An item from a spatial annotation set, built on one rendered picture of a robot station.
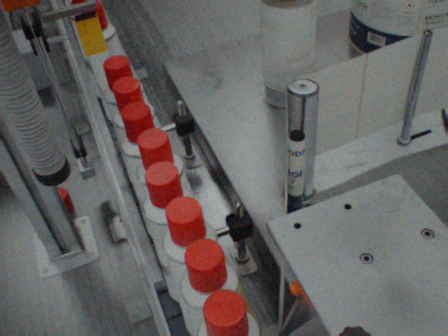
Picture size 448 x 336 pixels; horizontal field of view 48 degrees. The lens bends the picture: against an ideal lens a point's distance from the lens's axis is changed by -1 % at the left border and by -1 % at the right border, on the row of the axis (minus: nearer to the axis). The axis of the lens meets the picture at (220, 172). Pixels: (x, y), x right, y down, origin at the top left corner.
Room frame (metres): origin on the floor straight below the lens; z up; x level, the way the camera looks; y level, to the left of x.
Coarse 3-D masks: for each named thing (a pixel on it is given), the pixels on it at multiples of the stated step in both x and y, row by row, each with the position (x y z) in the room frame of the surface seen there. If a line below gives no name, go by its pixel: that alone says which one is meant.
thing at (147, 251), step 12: (60, 0) 0.99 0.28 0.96; (72, 36) 0.84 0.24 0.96; (72, 48) 0.80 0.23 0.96; (84, 72) 0.72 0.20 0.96; (84, 84) 0.69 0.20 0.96; (96, 108) 0.62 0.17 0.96; (96, 120) 0.59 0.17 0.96; (108, 132) 0.56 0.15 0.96; (108, 144) 0.53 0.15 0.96; (120, 168) 0.48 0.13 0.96; (120, 180) 0.46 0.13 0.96; (132, 204) 0.42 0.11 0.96; (132, 216) 0.40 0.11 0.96; (144, 240) 0.36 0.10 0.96; (144, 252) 0.34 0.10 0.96; (156, 264) 0.33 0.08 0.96; (156, 276) 0.31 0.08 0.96; (156, 288) 0.30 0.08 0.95
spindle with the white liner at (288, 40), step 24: (264, 0) 0.69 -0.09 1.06; (288, 0) 0.68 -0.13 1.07; (312, 0) 0.68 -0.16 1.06; (264, 24) 0.69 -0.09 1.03; (288, 24) 0.66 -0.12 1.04; (312, 24) 0.68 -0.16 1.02; (264, 48) 0.69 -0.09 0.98; (288, 48) 0.66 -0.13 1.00; (312, 48) 0.68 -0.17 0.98; (264, 72) 0.69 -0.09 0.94; (288, 72) 0.66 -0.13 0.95; (264, 96) 0.69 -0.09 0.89
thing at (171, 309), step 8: (64, 0) 1.16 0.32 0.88; (72, 24) 1.04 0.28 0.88; (104, 112) 0.71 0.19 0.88; (112, 128) 0.67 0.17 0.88; (112, 136) 0.65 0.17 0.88; (120, 152) 0.61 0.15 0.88; (120, 160) 0.59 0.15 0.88; (128, 176) 0.55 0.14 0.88; (128, 184) 0.53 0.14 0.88; (136, 200) 0.50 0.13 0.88; (144, 224) 0.45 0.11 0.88; (152, 240) 0.42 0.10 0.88; (152, 248) 0.41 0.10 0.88; (160, 264) 0.38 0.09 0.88; (160, 288) 0.35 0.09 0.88; (160, 296) 0.34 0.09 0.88; (168, 296) 0.33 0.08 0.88; (168, 304) 0.32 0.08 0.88; (176, 304) 0.32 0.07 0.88; (168, 312) 0.31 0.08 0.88; (176, 312) 0.31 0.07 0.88; (168, 320) 0.30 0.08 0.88; (176, 320) 0.30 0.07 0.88; (176, 328) 0.29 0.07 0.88; (184, 328) 0.29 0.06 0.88
